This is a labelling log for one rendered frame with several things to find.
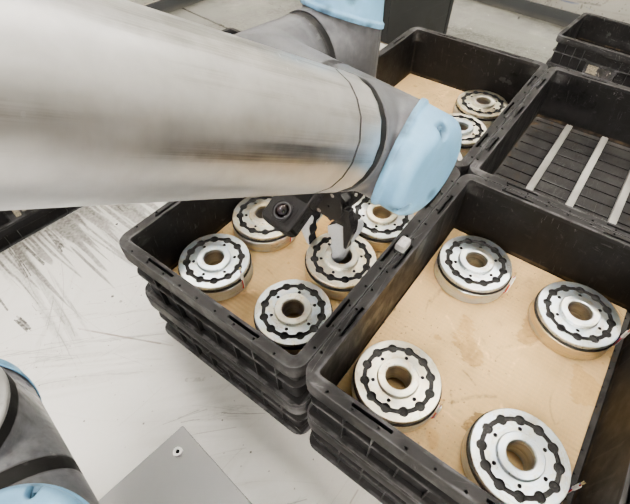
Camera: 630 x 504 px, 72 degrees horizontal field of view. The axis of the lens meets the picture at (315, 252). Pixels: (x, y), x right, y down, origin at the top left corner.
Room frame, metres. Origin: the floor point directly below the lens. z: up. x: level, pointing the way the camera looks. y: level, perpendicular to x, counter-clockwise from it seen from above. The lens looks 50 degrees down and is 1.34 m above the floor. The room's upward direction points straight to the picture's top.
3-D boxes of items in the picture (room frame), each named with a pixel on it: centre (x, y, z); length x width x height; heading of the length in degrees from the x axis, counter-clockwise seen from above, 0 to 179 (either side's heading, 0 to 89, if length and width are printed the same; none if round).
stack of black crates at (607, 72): (1.71, -1.19, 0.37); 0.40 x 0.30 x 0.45; 48
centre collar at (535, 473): (0.13, -0.21, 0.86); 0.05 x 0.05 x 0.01
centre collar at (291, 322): (0.30, 0.03, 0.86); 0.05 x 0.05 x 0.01
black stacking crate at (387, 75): (0.75, -0.22, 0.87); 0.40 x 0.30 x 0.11; 143
